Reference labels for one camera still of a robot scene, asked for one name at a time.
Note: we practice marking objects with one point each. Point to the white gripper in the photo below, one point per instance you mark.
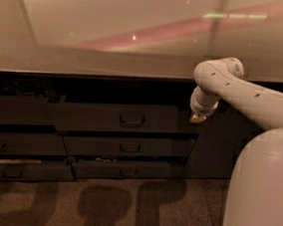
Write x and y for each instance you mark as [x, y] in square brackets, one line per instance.
[199, 109]

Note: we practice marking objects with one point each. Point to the grey drawer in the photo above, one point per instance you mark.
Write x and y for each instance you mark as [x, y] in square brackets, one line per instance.
[48, 171]
[31, 144]
[127, 169]
[24, 110]
[123, 118]
[131, 147]

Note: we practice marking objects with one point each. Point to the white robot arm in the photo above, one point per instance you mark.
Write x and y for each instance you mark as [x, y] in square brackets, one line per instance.
[255, 192]

